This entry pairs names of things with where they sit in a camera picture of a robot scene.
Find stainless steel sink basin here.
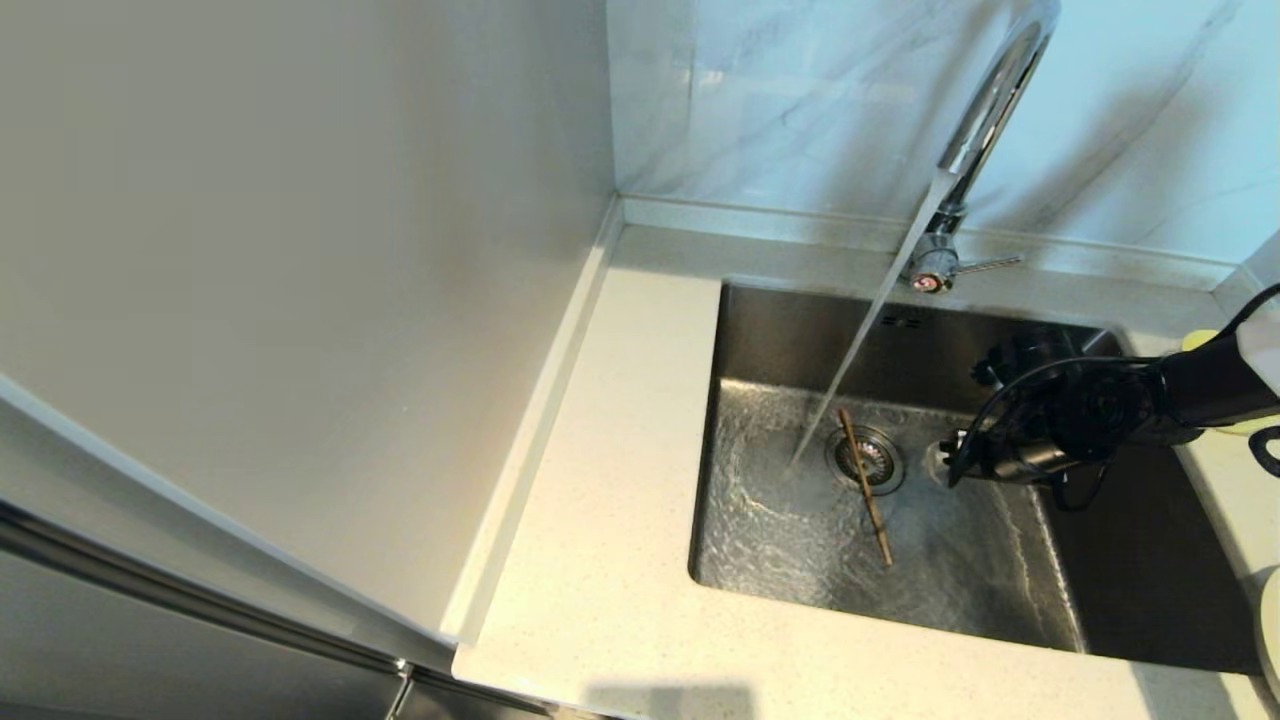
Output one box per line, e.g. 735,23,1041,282
686,280,1261,673

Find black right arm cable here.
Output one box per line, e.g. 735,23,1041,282
943,285,1280,511

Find running water stream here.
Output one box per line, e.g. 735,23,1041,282
788,172,956,471

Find white appliance side panel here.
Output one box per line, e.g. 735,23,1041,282
0,0,623,671

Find chrome appliance handle rail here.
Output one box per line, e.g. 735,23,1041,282
0,488,413,676

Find round metal drain strainer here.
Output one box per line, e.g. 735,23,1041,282
825,426,907,497

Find white plate edge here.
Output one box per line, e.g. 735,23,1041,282
1258,568,1280,701

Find brown wooden chopstick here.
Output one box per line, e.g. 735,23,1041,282
837,407,894,567

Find chrome gooseneck faucet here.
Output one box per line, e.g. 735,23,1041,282
897,0,1061,297

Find stainless steel appliance door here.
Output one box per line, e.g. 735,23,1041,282
0,485,601,720

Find yellow bowl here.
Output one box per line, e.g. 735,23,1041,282
1183,328,1280,437

